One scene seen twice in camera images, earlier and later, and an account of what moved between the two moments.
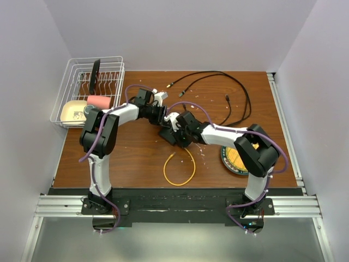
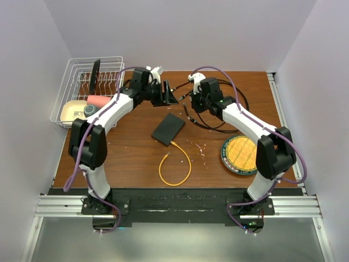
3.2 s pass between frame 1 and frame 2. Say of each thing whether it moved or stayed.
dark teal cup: stayed
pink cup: stayed
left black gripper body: moved
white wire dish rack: stayed
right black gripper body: moved
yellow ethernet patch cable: moved
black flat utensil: stayed
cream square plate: stayed
